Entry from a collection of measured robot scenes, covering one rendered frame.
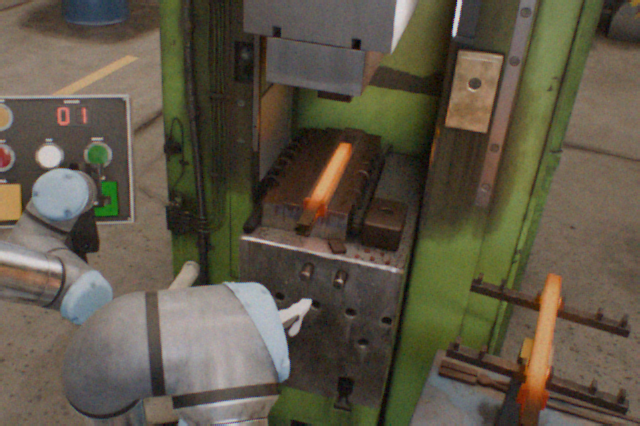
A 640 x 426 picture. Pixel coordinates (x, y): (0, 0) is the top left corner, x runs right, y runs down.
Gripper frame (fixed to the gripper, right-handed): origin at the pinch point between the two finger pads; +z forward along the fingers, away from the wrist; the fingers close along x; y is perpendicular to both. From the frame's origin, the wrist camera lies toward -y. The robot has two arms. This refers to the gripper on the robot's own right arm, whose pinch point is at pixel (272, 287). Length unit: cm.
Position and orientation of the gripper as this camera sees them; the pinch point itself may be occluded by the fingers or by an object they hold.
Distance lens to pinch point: 123.4
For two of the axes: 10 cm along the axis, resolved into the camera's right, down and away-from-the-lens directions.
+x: 9.6, 1.9, -1.8
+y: -0.7, 8.4, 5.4
